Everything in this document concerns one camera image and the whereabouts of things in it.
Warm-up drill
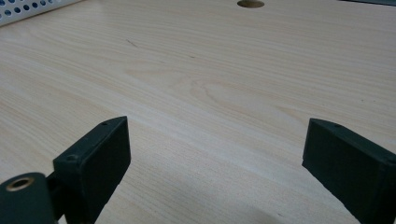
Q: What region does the white perforated plastic basket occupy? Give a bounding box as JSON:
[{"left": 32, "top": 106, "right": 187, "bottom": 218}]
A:
[{"left": 0, "top": 0, "right": 82, "bottom": 28}]

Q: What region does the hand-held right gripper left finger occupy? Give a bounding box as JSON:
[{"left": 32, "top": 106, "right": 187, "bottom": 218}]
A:
[{"left": 51, "top": 116, "right": 132, "bottom": 224}]

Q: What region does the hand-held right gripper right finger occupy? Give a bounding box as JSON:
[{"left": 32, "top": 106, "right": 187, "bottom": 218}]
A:
[{"left": 301, "top": 118, "right": 396, "bottom": 224}]

